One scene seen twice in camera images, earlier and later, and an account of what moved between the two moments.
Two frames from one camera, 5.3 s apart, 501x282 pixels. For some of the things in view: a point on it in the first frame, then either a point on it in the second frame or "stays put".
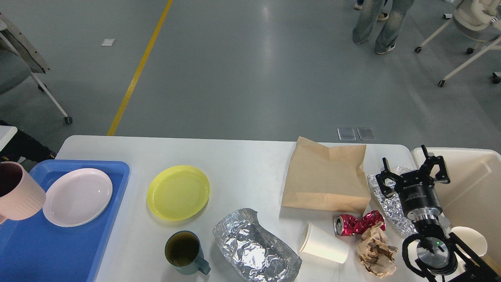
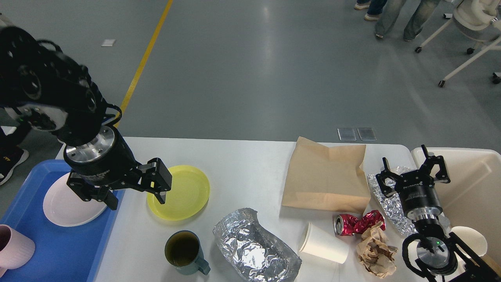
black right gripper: (417, 189) stays put
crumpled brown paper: (377, 258) stays put
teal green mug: (183, 252) stays put
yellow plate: (178, 192) stays put
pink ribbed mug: (21, 196) → (16, 248)
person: (368, 17) → (391, 10)
